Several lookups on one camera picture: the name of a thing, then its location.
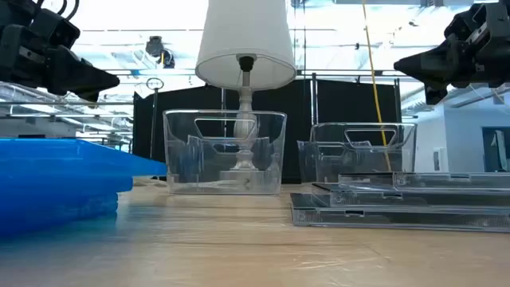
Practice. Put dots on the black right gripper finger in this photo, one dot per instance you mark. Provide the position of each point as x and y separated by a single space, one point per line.
434 64
435 95

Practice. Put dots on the clear jewel case black tray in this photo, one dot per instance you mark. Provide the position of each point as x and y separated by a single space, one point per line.
418 198
398 218
438 180

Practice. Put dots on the clear plastic bin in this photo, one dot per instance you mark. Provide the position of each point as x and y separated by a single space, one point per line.
179 159
406 151

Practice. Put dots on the round sign on pole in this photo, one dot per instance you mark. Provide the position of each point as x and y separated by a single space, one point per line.
154 83

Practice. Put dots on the dark doorway window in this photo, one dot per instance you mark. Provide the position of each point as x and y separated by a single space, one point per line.
496 149

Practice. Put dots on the black ceiling-hung device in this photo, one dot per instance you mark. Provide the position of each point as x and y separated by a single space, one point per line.
159 49

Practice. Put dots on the white shade table lamp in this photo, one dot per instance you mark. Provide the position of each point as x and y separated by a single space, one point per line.
245 36

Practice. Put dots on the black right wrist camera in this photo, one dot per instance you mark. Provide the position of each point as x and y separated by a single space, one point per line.
458 26

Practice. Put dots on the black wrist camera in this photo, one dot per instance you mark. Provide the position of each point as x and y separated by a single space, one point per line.
458 26
56 30

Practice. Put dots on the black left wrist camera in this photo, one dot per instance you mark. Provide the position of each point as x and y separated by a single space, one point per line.
56 30

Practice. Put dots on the white wall box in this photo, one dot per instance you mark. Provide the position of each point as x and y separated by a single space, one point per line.
437 159

